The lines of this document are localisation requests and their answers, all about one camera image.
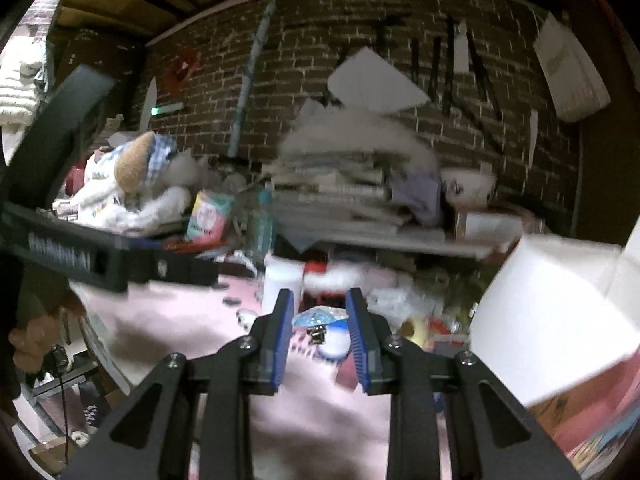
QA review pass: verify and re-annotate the white cylinder cup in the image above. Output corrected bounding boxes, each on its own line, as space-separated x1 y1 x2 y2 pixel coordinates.
262 254 305 314

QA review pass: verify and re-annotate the blue cap white jar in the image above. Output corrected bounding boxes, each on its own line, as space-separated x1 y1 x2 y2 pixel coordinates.
318 320 352 362

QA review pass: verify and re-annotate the yellow plush dog toy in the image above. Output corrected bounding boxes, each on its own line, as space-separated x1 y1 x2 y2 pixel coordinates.
399 314 432 351

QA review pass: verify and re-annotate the red white fluffy hat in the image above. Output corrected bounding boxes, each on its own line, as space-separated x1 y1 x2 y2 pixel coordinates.
303 261 373 297

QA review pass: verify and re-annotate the pink printed desk mat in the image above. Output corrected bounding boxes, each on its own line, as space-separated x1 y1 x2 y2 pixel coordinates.
72 278 390 479

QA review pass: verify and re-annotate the green tall water bottle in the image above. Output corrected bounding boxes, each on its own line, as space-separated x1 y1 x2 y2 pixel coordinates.
246 190 276 269

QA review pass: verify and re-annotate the white plush toy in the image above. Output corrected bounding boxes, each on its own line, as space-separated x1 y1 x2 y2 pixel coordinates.
52 131 205 236

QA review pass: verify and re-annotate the colourful tissue pack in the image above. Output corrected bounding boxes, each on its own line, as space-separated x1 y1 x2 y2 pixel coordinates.
186 190 235 243

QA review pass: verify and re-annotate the stack of books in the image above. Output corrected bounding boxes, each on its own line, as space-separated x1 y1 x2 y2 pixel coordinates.
260 153 512 260

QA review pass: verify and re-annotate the purple cloth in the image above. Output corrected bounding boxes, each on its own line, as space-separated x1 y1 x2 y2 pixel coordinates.
388 171 442 228

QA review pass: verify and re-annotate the white panda bowl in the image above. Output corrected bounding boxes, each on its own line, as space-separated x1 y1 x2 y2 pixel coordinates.
440 167 497 208

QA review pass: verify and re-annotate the white storage box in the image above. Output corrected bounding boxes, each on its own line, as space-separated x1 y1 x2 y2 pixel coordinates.
470 219 640 441

